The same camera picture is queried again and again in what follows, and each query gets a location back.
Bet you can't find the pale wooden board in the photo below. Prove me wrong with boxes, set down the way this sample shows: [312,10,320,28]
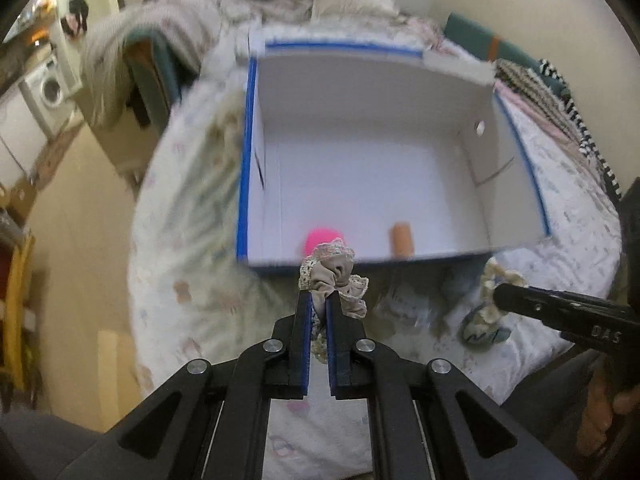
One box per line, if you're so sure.
[97,329,137,432]

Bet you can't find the yellow chair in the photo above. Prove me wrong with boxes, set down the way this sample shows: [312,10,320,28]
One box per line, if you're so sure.
[0,231,37,397]

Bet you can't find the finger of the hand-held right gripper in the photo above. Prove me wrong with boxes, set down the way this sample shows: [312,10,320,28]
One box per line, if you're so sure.
[492,282,637,349]

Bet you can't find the black white striped cloth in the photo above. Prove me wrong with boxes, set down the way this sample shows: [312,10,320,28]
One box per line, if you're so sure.
[494,57,624,200]

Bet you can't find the wooden bedside cabinet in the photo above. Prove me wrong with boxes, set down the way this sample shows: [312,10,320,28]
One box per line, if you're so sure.
[122,34,187,183]

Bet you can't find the green cushion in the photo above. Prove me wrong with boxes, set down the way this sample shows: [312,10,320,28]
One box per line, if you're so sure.
[444,12,547,81]

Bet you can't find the hanging plush toy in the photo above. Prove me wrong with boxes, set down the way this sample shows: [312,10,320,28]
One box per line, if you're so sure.
[60,0,91,39]

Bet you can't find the beige lace scrunchie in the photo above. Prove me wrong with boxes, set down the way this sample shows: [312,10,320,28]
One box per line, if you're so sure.
[298,240,370,365]

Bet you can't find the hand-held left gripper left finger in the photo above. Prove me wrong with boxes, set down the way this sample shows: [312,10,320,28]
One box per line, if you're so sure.
[61,288,314,480]

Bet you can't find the white cardboard box blue edges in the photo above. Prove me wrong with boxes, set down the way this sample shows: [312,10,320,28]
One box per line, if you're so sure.
[235,30,554,277]

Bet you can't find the floral lace scrunchie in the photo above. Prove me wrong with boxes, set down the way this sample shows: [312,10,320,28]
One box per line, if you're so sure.
[459,259,528,348]

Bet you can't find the person's right hand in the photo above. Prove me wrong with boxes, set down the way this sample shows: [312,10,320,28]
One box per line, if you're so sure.
[575,360,640,457]

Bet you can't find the pink fluffy ball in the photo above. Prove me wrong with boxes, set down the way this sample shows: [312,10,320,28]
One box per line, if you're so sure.
[301,227,346,257]

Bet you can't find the orange foam roll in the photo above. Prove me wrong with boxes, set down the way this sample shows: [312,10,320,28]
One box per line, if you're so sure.
[390,222,416,258]

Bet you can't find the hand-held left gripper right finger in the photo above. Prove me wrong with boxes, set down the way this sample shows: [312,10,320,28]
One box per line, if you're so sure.
[326,291,577,480]

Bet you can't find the person's leg in dark trousers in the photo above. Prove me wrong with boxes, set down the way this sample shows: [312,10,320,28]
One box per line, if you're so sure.
[0,402,113,480]
[499,347,603,480]

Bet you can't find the bed with floral sheet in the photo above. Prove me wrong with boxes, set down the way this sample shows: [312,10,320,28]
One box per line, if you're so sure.
[127,19,624,480]

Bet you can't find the washing machine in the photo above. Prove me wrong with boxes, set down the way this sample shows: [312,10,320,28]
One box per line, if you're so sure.
[19,56,84,137]

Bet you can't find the grey fuzzy blanket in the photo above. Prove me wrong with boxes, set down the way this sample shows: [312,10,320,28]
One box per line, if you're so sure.
[81,0,321,128]

